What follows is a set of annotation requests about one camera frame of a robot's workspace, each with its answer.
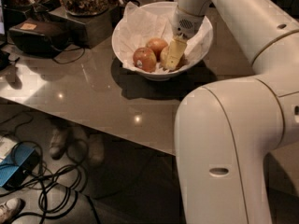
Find white shoe under table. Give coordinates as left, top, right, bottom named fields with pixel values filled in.
left=49, top=128, right=68, bottom=160
left=88, top=134, right=105, bottom=167

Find red apple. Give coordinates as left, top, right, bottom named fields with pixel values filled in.
left=146, top=37, right=168, bottom=60
left=133, top=47, right=157, bottom=73

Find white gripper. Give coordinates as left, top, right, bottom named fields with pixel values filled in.
left=165, top=6, right=205, bottom=71

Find red apple left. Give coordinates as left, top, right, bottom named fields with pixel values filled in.
left=133, top=47, right=157, bottom=73

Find black cable on table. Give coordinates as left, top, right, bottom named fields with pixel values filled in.
left=50, top=45, right=87, bottom=65

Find dark square jar stand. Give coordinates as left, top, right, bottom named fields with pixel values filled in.
left=49, top=7, right=113, bottom=49

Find black device with label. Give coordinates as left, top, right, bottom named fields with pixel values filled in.
left=9, top=19, right=70, bottom=58

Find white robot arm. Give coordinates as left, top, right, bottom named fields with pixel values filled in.
left=174, top=0, right=299, bottom=224

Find blue box on floor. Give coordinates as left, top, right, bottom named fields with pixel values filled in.
left=0, top=144, right=40, bottom=189

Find yellow-red apple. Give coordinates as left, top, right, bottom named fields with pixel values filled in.
left=160, top=46, right=185, bottom=71

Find red apple back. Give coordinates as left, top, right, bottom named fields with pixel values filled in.
left=146, top=37, right=168, bottom=60

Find white sneaker bottom left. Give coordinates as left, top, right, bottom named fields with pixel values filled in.
left=0, top=198, right=22, bottom=224

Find black cables on floor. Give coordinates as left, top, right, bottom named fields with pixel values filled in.
left=0, top=110, right=102, bottom=224

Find white ceramic bowl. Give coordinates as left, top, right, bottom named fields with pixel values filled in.
left=111, top=1, right=215, bottom=82

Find white paper liner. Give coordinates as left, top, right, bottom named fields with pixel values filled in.
left=118, top=0, right=206, bottom=75

